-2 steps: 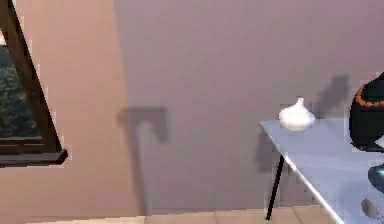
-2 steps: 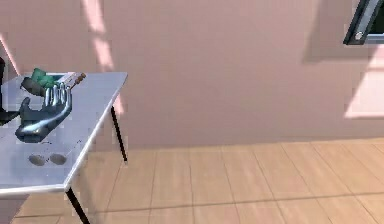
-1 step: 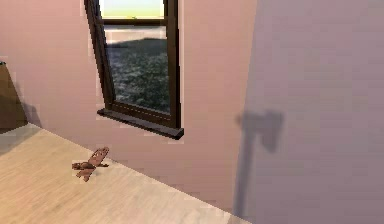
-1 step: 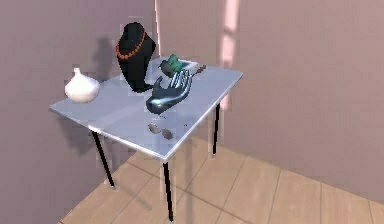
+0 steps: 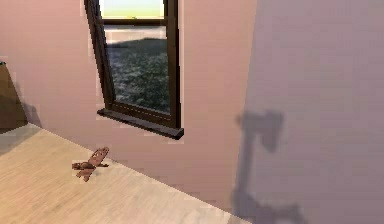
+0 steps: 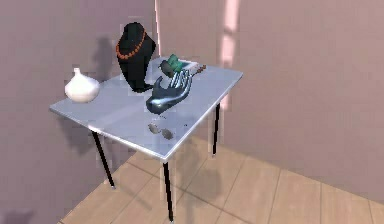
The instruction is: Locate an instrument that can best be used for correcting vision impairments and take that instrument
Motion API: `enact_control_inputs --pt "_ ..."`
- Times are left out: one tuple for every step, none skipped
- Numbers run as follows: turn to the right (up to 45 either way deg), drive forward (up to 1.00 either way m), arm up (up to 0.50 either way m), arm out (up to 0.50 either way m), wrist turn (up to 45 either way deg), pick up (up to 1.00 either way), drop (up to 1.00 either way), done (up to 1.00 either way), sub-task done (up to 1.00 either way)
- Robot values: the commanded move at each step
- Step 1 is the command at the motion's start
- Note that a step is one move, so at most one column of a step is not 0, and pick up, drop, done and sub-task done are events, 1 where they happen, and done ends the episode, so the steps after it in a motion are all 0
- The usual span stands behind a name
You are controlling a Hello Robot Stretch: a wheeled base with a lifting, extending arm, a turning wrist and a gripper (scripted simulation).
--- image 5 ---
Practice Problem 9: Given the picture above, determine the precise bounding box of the dark brown framed window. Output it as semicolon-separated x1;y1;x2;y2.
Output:
83;0;185;141

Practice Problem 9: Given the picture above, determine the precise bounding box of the brown toy airplane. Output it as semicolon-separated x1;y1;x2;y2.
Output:
71;146;111;183

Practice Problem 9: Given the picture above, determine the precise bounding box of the brown wooden cabinet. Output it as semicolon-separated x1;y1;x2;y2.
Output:
0;61;29;135

